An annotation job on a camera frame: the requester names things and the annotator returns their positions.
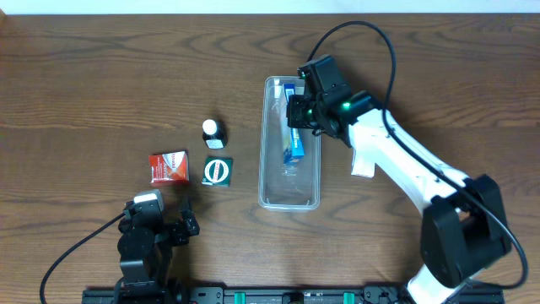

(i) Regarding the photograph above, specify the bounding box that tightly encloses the left black cable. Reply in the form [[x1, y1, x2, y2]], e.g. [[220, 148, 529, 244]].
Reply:
[[40, 213, 127, 304]]

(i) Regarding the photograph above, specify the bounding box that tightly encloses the white green medicine box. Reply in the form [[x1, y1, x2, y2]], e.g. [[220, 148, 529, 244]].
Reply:
[[351, 149, 375, 178]]

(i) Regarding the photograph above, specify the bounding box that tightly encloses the red orange box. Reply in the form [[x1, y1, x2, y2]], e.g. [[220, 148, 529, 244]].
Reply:
[[148, 151, 190, 187]]

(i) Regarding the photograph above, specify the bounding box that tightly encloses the dark bottle white cap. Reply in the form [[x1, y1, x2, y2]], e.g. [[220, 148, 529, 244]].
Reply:
[[202, 119, 227, 149]]

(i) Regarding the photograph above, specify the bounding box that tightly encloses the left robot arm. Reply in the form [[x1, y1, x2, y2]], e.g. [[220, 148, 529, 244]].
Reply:
[[117, 194, 200, 303]]

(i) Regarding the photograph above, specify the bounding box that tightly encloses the blue tall box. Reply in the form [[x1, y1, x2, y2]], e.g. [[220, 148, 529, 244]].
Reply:
[[280, 83, 305, 165]]

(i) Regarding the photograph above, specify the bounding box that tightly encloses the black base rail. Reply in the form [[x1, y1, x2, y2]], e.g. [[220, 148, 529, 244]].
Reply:
[[82, 285, 505, 304]]

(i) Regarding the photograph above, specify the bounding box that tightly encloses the right black cable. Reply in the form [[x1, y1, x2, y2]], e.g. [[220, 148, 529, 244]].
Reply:
[[306, 19, 529, 290]]

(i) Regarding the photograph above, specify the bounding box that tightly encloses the black cable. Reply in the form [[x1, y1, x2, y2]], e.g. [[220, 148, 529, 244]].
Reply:
[[40, 213, 127, 304], [306, 19, 529, 290]]

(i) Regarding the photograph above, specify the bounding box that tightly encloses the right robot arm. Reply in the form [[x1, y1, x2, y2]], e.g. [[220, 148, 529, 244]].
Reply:
[[286, 92, 515, 303]]

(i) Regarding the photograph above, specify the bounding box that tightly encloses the dark green square box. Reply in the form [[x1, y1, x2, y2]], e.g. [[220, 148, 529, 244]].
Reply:
[[202, 156, 233, 187]]

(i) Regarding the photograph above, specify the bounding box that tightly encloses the clear plastic container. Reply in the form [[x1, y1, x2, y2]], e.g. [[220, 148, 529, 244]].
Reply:
[[258, 76, 321, 212]]

